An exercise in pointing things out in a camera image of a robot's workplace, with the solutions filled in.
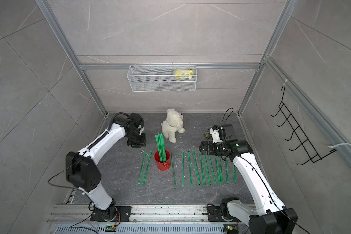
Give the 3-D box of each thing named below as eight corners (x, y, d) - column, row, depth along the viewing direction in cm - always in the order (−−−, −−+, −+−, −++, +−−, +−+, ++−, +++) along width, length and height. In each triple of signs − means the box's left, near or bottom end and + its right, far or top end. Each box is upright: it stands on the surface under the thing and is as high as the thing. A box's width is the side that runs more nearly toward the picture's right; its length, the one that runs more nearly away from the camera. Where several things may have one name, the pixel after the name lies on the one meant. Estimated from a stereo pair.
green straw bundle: (159, 165, 91) (156, 152, 78) (158, 148, 100) (155, 134, 87) (167, 164, 92) (165, 151, 79) (165, 147, 100) (163, 133, 87)
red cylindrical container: (155, 171, 90) (153, 164, 82) (157, 157, 96) (155, 149, 88) (170, 171, 90) (169, 164, 82) (171, 157, 96) (170, 149, 88)
